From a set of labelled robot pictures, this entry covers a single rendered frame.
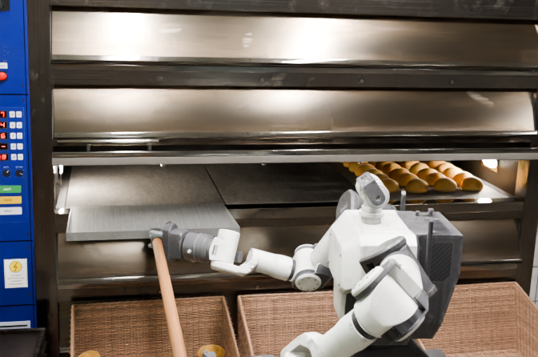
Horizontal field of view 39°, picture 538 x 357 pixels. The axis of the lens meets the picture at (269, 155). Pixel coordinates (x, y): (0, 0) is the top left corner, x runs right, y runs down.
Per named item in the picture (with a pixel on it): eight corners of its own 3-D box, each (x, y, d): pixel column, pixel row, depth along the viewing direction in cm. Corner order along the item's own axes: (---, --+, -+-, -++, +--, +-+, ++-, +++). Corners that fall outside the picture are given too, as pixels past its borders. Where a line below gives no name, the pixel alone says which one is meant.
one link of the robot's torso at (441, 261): (424, 307, 217) (433, 187, 210) (462, 365, 184) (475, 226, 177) (322, 308, 215) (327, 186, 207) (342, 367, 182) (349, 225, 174)
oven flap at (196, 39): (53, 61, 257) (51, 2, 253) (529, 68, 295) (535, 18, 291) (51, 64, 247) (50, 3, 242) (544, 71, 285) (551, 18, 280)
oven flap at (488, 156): (51, 166, 244) (55, 160, 263) (550, 159, 282) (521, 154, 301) (51, 158, 244) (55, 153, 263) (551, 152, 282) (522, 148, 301)
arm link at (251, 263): (212, 266, 221) (255, 278, 224) (219, 237, 223) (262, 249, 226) (207, 268, 227) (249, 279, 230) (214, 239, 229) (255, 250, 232)
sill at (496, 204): (55, 219, 269) (55, 208, 268) (515, 206, 307) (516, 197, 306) (54, 224, 263) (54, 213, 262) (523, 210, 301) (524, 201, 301)
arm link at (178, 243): (174, 256, 239) (207, 262, 235) (158, 266, 230) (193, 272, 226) (174, 218, 236) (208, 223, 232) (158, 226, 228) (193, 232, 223)
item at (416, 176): (334, 160, 360) (335, 149, 359) (427, 159, 370) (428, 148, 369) (379, 194, 302) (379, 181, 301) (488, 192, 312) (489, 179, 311)
